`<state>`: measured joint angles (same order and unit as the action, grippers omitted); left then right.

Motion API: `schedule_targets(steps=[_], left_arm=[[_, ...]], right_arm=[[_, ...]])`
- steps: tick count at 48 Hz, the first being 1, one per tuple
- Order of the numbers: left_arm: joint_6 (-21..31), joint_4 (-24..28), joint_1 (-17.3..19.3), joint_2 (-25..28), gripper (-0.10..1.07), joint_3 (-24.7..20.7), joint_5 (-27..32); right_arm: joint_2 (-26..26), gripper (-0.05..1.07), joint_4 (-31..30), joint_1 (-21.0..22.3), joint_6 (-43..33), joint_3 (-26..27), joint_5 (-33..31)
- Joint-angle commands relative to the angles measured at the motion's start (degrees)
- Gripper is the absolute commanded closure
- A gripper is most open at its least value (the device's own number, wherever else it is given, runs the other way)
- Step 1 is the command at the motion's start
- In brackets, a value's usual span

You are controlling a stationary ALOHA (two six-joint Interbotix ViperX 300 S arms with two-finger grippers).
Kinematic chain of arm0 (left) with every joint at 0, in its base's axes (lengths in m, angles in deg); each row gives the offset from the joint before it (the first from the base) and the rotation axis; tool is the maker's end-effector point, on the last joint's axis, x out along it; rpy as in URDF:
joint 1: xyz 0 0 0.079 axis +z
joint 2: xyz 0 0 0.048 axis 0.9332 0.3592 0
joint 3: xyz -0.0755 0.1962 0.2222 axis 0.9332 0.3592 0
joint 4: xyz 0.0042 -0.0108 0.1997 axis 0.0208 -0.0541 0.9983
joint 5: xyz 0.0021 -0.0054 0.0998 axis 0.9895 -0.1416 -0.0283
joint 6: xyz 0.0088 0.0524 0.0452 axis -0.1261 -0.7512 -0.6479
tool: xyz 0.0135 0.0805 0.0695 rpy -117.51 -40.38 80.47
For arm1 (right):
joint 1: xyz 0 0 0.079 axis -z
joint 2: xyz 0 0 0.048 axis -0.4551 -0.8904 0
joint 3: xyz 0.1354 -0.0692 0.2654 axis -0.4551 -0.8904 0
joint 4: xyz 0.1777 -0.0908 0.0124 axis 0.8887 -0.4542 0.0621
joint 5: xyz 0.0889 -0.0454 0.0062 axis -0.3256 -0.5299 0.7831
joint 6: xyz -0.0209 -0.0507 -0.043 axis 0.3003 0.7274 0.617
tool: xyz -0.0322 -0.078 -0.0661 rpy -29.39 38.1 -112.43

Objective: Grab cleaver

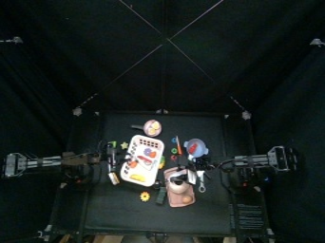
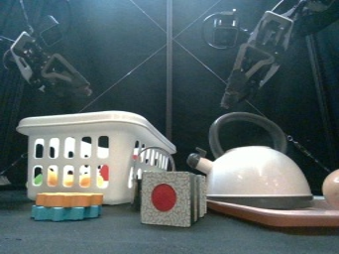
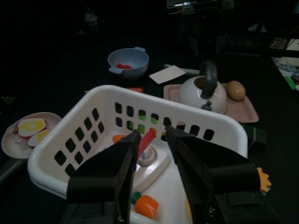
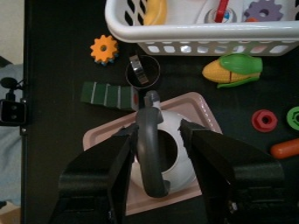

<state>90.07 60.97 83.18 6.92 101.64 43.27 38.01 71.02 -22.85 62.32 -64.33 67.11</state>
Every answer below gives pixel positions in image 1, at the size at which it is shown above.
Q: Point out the small orange toy ball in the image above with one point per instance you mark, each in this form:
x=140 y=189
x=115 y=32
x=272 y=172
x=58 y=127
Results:
x=186 y=199

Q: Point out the white printed label sheet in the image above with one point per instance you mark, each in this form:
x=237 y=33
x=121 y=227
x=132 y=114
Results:
x=249 y=215

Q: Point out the grey frame corner bracket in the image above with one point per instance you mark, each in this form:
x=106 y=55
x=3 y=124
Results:
x=77 y=111
x=16 y=40
x=316 y=42
x=247 y=115

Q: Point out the white slotted toy tray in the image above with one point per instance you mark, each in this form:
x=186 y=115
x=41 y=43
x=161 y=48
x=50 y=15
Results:
x=142 y=169

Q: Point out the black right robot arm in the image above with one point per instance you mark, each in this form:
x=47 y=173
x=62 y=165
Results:
x=259 y=161

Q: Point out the blue toy pot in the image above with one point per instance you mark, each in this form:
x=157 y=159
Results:
x=196 y=148

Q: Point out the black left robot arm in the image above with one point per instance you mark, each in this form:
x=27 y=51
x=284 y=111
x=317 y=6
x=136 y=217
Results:
x=46 y=161

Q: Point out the yellow toy flower slice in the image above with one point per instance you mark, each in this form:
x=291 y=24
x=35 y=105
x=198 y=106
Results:
x=145 y=196

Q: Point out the red toy food piece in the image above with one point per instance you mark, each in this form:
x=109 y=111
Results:
x=193 y=147

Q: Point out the pink toy pan with egg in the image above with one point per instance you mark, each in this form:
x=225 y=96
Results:
x=152 y=127

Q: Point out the green yellow toy food piece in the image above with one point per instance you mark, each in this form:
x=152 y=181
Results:
x=162 y=163

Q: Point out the yellow toy banana piece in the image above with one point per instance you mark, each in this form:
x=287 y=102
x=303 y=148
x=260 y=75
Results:
x=137 y=178

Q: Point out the pink toy cutting board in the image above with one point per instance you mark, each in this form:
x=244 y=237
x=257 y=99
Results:
x=181 y=193

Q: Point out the toy cleaver with tan blade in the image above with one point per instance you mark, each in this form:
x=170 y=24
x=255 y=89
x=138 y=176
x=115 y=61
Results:
x=113 y=178

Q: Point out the pale green star piece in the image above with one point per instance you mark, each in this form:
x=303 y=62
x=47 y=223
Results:
x=123 y=145

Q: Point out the red toy knife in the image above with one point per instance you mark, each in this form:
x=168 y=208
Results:
x=145 y=159

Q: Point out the small green toy piece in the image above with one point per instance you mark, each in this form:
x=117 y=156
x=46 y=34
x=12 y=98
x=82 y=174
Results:
x=113 y=144

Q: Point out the orange toy food piece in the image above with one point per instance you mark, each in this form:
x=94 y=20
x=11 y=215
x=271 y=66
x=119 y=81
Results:
x=133 y=164

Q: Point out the grey frame middle bracket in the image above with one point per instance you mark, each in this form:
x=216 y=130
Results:
x=161 y=111

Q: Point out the purple toy food slice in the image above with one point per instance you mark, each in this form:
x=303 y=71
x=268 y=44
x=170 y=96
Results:
x=148 y=152

